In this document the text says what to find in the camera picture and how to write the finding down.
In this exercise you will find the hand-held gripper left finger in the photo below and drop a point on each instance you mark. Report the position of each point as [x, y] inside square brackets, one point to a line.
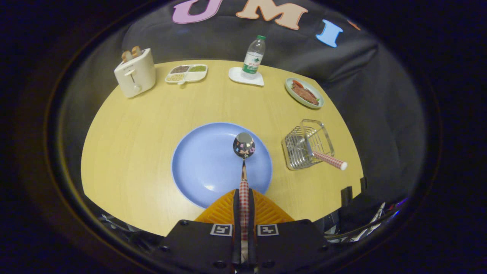
[198, 247]

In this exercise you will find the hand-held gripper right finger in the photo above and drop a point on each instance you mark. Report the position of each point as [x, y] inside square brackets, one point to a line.
[291, 247]

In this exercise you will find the black table clamp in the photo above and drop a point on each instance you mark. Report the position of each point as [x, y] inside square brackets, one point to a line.
[363, 183]
[346, 196]

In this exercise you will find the blue round plate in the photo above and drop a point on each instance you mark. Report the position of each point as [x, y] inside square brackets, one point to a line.
[205, 163]

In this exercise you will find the green plate of meat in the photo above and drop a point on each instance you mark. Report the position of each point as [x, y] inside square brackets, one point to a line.
[304, 93]

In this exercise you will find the white divided dish of grains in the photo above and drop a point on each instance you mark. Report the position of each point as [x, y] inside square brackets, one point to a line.
[186, 74]

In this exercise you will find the white square coaster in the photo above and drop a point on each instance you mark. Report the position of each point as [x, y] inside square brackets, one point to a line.
[237, 75]

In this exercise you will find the white toaster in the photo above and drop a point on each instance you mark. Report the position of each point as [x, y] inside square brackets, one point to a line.
[135, 74]

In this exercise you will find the clear water bottle green cap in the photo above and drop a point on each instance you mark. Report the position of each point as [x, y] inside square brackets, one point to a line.
[253, 59]

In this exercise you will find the brown toast slice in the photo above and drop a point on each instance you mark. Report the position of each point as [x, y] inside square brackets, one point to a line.
[136, 51]
[126, 57]

